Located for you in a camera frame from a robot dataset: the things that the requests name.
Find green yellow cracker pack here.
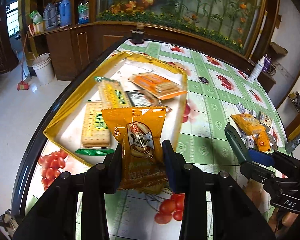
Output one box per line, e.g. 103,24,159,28
95,76,132,109

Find yellow cheese biscuit pack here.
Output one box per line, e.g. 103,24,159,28
231,113,266,135

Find yellow gold tray box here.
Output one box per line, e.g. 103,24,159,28
44,51,187,166

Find silver foil snack pack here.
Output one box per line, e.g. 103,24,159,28
126,90,172,113

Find red broom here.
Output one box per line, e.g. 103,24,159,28
17,34,30,91

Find small electric motor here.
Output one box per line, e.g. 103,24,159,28
0,209,19,239

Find flower mural glass panel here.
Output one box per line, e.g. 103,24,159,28
96,0,261,53

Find wooden cabinet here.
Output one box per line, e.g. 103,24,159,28
18,0,280,81

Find purple bottles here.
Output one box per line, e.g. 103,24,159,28
262,54,271,72

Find orange soda cracker pack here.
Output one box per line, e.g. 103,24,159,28
128,72,186,100

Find small orange snack sachet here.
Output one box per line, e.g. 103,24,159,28
102,107,167,194

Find blue thermos jug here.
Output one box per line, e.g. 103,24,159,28
59,0,71,26

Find grey thermos jug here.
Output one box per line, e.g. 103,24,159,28
43,3,57,30

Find white plastic bucket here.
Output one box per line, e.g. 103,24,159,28
32,53,55,85

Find green plastic bag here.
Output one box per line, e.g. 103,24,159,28
78,1,89,24

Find green snack bag on shelf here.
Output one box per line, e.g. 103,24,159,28
30,10,43,25

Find white spray bottle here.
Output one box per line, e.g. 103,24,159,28
249,55,266,82

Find person right hand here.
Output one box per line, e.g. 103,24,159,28
268,207,298,239

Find blue white nougat candy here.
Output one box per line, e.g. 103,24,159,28
258,112,273,127

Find orange pastry sachet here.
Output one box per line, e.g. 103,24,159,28
254,131,271,152

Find small black jar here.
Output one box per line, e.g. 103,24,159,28
131,24,146,44

